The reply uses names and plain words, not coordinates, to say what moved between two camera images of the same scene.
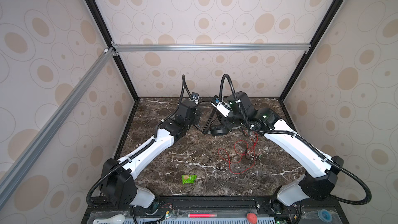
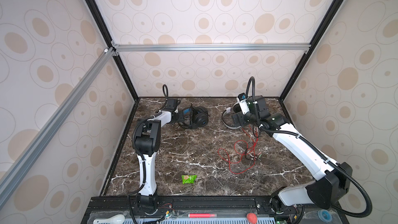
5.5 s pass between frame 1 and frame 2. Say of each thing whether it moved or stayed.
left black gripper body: moved
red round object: stayed
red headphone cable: stayed
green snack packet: stayed
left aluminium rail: stayed
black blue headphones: moved
